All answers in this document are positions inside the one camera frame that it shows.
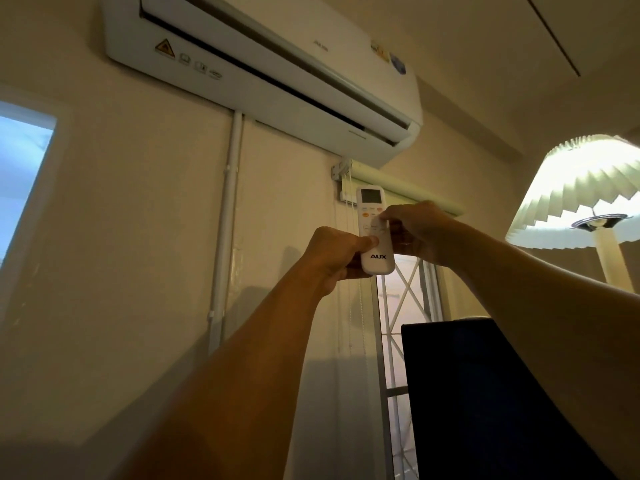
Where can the person's right hand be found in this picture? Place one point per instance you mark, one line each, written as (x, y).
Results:
(420, 232)

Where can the person's left hand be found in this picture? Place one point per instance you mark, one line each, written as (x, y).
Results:
(332, 254)

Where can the person's left thumb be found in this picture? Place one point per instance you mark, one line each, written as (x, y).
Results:
(366, 243)

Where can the person's right thumb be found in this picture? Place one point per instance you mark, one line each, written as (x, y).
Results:
(387, 212)

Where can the white remote control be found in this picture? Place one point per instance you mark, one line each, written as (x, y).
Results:
(374, 214)

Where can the person's right forearm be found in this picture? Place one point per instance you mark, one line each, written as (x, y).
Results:
(545, 314)

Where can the person's left forearm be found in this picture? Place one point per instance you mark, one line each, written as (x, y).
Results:
(225, 379)

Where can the window with lattice grille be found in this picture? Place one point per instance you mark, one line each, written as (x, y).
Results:
(405, 294)

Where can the white pipe conduit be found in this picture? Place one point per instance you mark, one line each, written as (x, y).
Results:
(226, 229)

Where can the dark monitor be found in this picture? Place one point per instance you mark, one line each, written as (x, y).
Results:
(475, 394)

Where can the pleated white lamp shade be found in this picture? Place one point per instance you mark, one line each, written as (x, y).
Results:
(580, 189)

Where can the cream lamp pole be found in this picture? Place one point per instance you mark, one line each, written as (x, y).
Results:
(611, 257)

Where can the white wall air conditioner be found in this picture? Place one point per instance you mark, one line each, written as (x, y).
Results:
(260, 59)

